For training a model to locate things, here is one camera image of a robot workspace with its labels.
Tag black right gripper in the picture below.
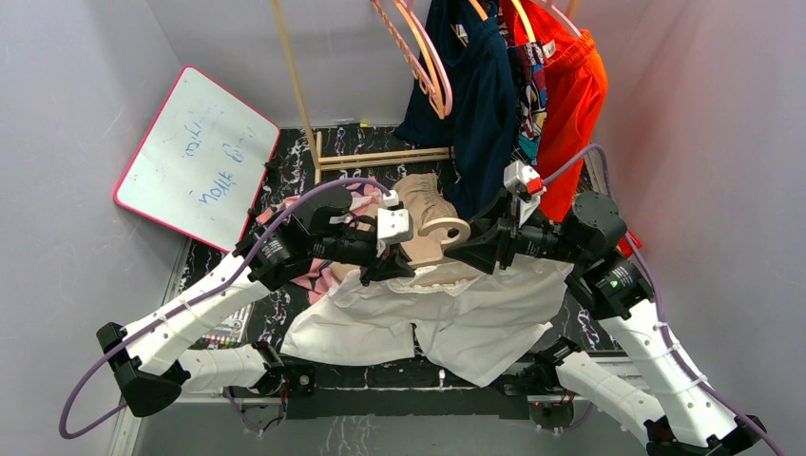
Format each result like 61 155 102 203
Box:
443 187 587 275

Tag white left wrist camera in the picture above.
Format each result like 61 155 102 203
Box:
375 190 414 257

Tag pink and orange hanger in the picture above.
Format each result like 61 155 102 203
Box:
370 0 453 120

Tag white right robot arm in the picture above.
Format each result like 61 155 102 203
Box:
446 192 763 455

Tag light wooden hanger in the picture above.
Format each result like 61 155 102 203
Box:
403 218 473 287

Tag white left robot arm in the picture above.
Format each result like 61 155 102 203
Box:
97 182 413 417

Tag colourful print hanging shorts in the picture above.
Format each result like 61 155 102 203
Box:
499 25 547 167

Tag pink shark print shorts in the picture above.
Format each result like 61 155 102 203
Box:
250 182 382 305

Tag beige shorts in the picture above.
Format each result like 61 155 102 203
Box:
327 173 468 284

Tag red plastic bin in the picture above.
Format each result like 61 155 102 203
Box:
618 230 643 258

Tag navy blue hanging shorts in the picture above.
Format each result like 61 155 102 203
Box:
395 1 517 219

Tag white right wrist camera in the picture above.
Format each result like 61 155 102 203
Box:
503 161 547 228

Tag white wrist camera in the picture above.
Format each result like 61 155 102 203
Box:
503 161 547 228
375 190 414 257

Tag pink framed whiteboard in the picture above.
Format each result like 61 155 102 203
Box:
113 66 280 252

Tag wooden clothes rack frame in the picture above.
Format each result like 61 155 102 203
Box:
270 0 454 193

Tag white shorts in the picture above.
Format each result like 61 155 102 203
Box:
280 256 572 387

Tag orange hanging shorts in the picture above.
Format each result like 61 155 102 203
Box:
499 1 608 221

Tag coloured marker pack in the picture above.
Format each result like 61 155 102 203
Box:
201 304 253 350

